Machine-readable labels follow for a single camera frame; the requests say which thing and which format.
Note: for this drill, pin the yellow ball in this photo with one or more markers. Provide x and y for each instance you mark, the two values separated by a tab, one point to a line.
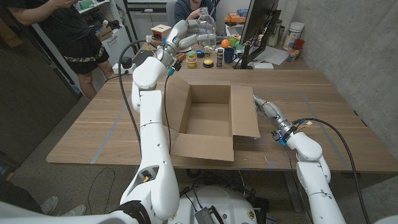
207	49

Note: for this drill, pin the standing person in black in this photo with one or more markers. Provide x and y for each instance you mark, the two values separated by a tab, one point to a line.
74	34

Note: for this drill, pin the grey shoe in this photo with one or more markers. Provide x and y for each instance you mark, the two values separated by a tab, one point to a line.
49	204
74	211

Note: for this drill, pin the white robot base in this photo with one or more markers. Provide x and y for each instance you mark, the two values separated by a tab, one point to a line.
227	202

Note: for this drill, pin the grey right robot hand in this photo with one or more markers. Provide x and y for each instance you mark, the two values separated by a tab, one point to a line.
273	113

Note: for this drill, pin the black power adapter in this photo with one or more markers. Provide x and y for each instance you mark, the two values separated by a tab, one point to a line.
126	61

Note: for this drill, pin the black laptop keyboard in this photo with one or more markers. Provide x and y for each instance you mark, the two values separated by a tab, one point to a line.
143	59

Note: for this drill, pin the black computer monitor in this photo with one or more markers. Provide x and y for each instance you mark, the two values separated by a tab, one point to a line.
258	18

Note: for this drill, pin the yellow and black disc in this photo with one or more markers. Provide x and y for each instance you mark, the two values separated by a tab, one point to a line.
208	63

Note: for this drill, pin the green toy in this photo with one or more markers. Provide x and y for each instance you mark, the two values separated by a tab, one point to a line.
234	40

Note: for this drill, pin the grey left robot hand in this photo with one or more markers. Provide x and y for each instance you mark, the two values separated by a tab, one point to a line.
174	40

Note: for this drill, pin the stacked coloured cups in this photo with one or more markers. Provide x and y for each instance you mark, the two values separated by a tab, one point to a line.
191	60

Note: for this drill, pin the dark blue mug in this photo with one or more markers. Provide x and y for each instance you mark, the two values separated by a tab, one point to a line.
229	55

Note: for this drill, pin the orange toy brick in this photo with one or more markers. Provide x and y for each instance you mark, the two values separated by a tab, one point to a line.
181	57

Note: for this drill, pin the white shelf cabinet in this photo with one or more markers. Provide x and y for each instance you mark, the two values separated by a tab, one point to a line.
121	43

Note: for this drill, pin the dark bottle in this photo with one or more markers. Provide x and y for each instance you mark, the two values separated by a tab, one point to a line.
275	32

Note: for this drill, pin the open cardboard box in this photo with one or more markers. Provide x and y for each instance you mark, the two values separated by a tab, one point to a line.
205	147

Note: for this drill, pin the small white flat box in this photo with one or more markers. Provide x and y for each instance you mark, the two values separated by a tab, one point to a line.
263	65

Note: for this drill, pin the white power strip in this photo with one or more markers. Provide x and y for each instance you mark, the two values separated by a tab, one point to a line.
117	69

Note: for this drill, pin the blue round toy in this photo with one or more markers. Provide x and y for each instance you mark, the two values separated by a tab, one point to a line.
200	53

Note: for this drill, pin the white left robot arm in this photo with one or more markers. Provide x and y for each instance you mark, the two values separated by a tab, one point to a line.
152	140

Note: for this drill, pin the black and white dice stack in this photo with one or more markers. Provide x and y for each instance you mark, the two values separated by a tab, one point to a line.
219	57

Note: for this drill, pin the small wooden box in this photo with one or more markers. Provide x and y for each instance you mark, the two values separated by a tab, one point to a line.
161	31

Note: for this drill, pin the orange box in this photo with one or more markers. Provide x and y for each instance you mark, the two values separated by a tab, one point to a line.
235	18

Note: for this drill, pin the orange ball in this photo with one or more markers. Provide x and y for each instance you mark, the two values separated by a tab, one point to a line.
225	43

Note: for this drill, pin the seated person in blue shirt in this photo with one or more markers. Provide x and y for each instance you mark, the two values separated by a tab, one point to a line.
183	9

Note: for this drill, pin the grey table leg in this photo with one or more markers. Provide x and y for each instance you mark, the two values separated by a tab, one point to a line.
290	193

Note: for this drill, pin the white canister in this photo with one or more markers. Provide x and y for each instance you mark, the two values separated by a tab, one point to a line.
293	32

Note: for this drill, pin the white paper sheet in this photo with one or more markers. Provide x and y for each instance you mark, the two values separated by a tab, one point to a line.
275	56

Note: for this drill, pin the wooden desk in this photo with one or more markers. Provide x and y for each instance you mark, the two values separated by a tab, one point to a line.
199	67

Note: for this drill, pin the small cardboard box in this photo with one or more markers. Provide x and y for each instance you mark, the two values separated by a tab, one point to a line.
105	33

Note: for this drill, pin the clear plastic bottle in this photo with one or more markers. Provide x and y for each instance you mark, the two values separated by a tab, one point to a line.
205	17

